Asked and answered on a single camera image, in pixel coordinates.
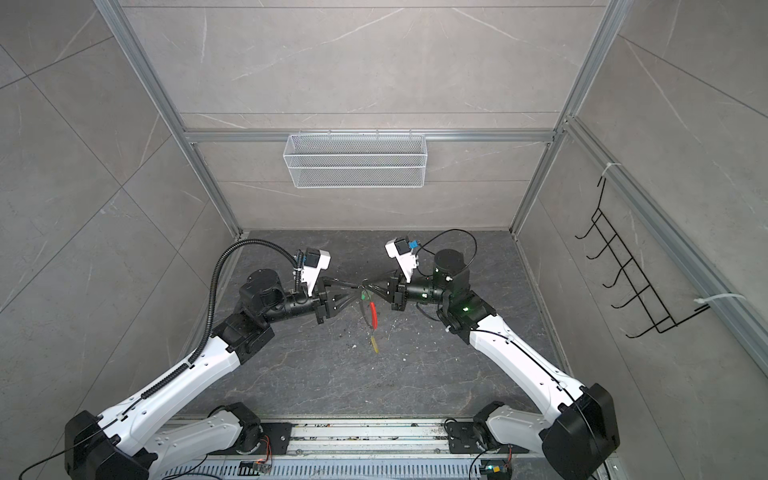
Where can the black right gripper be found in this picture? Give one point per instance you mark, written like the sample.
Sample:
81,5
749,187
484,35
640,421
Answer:
399,292

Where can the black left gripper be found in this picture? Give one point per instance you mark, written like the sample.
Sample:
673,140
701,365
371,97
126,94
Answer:
324,300

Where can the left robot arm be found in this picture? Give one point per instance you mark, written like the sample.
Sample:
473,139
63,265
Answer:
125,441

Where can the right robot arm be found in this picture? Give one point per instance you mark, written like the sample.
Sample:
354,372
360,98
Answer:
574,427

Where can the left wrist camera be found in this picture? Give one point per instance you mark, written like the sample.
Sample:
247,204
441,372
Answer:
309,264

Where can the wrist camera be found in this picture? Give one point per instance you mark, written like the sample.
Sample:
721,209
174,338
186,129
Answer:
309,264
402,249

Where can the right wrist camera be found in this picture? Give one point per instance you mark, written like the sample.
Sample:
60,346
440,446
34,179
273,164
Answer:
402,249

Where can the white wire mesh basket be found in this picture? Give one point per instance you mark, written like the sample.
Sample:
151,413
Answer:
360,160

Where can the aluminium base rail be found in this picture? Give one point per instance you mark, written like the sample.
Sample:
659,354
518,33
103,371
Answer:
341,438

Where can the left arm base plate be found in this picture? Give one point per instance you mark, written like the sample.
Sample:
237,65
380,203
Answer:
273,436

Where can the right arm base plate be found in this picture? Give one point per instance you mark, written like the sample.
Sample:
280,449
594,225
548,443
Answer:
467,437

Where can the black wire hook rack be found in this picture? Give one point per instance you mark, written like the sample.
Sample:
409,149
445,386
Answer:
629,270

